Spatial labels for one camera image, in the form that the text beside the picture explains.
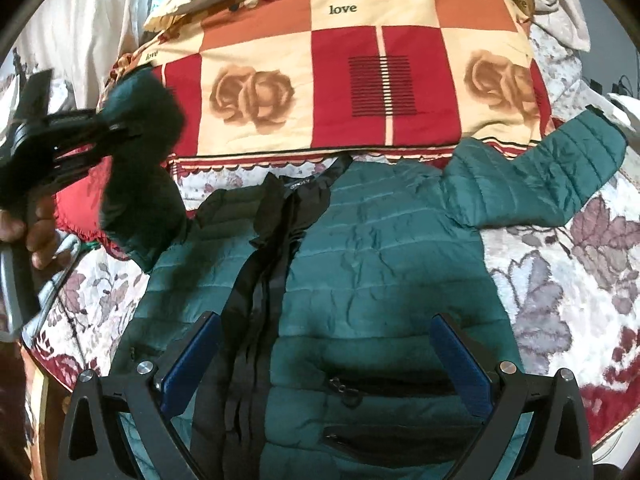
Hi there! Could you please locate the teal puffer jacket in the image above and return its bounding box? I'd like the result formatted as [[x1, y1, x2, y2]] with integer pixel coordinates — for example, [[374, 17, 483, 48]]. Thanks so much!
[[100, 67, 627, 479]]

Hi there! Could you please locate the person's left hand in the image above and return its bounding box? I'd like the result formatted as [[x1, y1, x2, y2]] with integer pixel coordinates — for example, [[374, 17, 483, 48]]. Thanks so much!
[[1, 196, 70, 272]]

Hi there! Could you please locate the red heart ruffled pillow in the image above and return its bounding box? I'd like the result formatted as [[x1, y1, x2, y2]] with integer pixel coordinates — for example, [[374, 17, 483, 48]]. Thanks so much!
[[55, 156, 128, 261]]

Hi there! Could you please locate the beige crumpled sheet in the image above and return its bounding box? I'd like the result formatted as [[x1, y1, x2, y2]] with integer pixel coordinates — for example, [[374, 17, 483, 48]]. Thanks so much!
[[14, 0, 152, 108]]

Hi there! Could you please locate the white floral leaf bedspread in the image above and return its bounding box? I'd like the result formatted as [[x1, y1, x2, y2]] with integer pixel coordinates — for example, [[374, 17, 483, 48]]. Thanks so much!
[[19, 24, 640, 451]]

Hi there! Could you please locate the red cream rose blanket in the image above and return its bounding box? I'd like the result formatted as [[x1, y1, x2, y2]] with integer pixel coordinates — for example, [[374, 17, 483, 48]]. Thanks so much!
[[110, 0, 553, 166]]

